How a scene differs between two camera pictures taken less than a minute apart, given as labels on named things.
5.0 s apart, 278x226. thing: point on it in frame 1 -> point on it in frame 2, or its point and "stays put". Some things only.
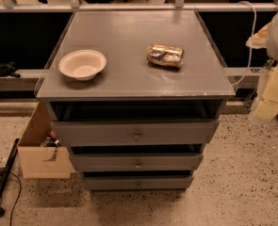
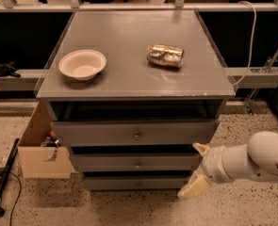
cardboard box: (39, 161) stays put
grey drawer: (83, 162) stays put
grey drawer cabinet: (137, 95) stays put
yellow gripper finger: (273, 92) -> (214, 166)
